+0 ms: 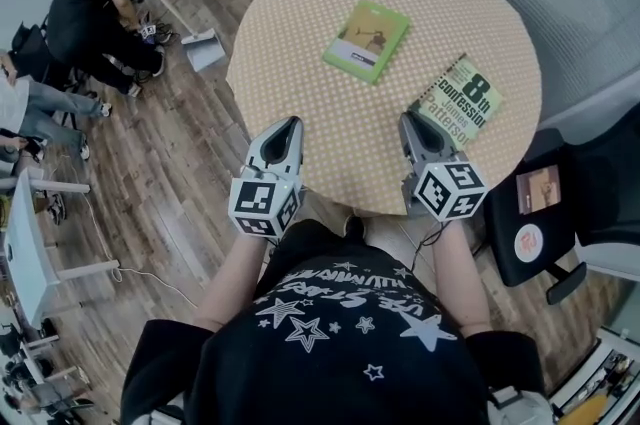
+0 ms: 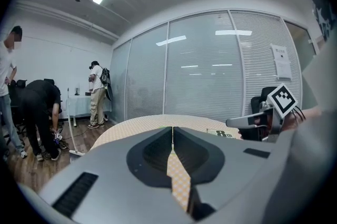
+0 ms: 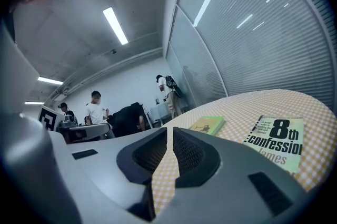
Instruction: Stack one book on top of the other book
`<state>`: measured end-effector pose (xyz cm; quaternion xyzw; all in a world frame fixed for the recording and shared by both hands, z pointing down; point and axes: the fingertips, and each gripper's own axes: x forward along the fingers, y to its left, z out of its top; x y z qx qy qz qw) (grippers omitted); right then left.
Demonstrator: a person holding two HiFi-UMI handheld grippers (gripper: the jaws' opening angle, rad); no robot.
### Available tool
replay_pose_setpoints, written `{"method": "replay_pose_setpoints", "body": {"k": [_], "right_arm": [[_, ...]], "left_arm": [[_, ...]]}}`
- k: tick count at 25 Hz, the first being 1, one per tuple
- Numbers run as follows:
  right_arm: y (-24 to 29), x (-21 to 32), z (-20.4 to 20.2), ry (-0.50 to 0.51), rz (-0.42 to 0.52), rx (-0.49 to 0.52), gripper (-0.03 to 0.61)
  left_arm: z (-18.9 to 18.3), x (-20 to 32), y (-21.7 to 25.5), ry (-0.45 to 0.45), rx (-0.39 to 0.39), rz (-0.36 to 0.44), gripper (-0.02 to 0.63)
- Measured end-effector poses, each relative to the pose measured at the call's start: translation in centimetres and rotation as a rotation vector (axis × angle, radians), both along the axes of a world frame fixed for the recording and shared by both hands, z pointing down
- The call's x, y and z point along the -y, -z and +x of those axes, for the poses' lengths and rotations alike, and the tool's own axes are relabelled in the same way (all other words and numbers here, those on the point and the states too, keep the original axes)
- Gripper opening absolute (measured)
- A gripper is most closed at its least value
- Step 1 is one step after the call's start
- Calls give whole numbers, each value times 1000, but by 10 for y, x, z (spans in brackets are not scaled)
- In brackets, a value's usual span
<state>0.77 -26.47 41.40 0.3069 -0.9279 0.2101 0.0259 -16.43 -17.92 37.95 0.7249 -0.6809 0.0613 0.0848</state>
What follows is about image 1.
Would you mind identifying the person's right forearm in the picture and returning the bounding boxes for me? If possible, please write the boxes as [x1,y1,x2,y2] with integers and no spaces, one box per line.
[429,217,494,337]

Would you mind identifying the white desk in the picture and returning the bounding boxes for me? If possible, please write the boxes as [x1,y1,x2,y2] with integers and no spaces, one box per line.
[4,167,121,329]

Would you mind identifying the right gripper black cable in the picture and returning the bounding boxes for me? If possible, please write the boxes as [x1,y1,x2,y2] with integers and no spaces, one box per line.
[412,220,446,272]

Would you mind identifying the olive paperback book black print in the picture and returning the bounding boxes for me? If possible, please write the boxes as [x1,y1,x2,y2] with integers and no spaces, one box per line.
[407,52,504,152]

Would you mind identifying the round white red disc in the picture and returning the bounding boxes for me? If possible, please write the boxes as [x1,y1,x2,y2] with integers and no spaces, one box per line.
[513,221,545,263]

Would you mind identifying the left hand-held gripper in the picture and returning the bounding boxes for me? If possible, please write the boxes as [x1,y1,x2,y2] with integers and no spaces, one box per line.
[228,115,305,242]

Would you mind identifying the green book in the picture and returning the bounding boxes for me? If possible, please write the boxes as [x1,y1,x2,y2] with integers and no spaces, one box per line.
[322,0,412,86]

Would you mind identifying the person's black trousers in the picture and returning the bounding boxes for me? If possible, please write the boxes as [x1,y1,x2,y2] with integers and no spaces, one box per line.
[269,218,369,259]

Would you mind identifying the white floor cable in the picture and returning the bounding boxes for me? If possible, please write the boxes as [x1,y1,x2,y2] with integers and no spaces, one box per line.
[49,152,201,309]

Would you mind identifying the person's black star t-shirt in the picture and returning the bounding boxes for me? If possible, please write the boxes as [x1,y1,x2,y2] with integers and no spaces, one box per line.
[121,240,551,425]

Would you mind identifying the round table yellow dotted cloth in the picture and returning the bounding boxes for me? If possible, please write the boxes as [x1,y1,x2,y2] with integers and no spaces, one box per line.
[225,0,544,218]

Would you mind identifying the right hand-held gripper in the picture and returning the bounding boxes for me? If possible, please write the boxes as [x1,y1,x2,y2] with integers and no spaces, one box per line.
[399,112,489,225]

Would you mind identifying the black office chair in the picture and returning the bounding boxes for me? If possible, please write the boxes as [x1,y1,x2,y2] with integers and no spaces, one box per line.
[482,102,640,304]

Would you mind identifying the person's left forearm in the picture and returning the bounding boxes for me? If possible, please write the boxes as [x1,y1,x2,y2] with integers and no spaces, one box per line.
[192,227,274,332]

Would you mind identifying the white long-handled dustpan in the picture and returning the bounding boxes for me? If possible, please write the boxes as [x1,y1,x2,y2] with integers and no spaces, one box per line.
[154,0,227,73]

